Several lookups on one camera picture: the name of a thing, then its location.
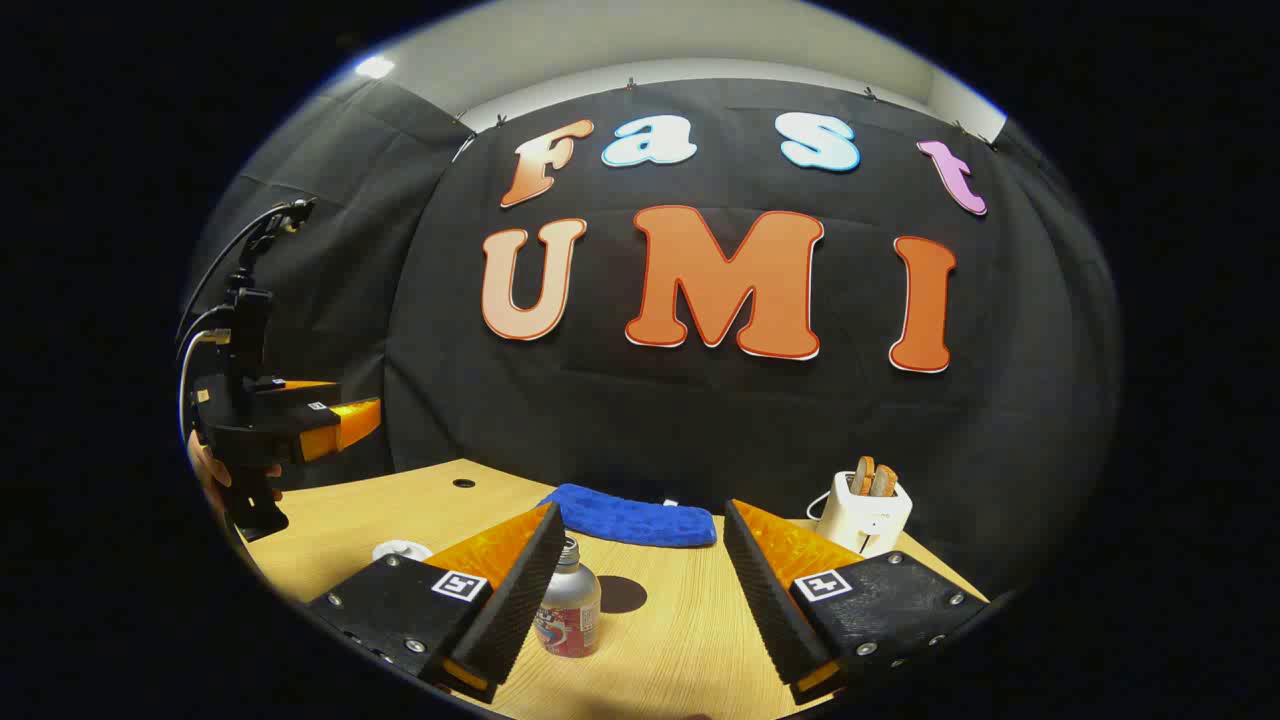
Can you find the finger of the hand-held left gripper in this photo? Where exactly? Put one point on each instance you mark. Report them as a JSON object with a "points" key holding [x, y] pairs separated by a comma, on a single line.
{"points": [[305, 386], [340, 425]]}

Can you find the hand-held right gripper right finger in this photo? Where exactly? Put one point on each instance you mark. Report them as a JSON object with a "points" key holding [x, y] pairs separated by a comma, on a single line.
{"points": [[765, 600]]}

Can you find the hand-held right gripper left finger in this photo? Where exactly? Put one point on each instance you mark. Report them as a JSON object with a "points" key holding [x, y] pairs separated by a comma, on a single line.
{"points": [[520, 600]]}

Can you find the silver water bottle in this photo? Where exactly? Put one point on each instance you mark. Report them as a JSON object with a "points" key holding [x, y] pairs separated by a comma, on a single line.
{"points": [[570, 610]]}

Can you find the dark brown round coaster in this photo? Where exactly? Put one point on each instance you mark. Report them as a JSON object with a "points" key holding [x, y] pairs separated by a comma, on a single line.
{"points": [[625, 595]]}

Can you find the white teacup lid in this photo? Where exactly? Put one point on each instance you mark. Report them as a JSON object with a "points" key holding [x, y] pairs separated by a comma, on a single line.
{"points": [[402, 549]]}

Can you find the white toaster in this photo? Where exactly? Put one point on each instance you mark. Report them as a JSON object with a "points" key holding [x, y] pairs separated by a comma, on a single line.
{"points": [[865, 520]]}

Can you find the blue towel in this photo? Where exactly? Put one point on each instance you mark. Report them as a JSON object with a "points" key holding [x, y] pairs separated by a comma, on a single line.
{"points": [[640, 520]]}

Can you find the toasted bread slice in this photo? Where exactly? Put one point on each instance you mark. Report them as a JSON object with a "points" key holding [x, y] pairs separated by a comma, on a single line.
{"points": [[861, 475], [884, 482]]}

